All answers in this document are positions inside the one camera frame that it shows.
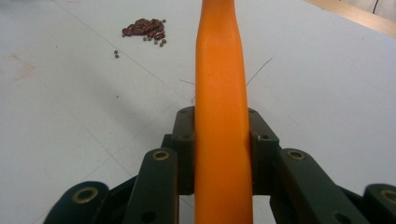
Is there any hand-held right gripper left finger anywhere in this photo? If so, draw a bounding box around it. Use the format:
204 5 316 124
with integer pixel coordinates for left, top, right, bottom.
161 105 196 196

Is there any wooden table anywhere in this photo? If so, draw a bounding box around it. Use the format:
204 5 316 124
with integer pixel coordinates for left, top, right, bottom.
303 0 396 39

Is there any pile of red kidney beans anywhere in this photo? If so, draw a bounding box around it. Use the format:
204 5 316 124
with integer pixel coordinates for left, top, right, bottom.
121 18 166 41

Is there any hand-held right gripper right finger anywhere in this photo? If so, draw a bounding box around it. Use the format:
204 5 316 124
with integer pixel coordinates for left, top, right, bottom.
247 106 280 196

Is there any white table cover board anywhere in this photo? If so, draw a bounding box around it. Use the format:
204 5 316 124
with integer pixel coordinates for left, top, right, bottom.
0 0 396 224

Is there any orange brush with dark bristles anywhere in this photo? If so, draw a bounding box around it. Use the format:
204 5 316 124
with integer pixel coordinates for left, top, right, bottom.
193 0 254 224

